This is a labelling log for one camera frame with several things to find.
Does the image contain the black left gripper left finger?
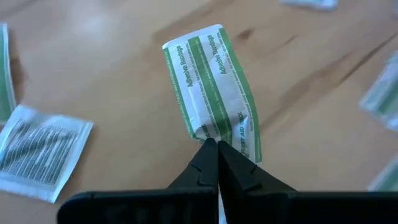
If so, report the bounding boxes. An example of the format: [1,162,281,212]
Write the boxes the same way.
[57,138,218,224]

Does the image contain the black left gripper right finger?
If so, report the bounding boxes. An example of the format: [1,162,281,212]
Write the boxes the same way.
[218,141,398,224]

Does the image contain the green striped bandage packet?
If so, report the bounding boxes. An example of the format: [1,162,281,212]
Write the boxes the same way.
[162,24,262,164]
[359,51,398,131]
[0,22,17,125]

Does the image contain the white antiseptic wipe packet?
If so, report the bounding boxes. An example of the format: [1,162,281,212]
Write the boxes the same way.
[278,0,339,12]
[0,105,94,204]

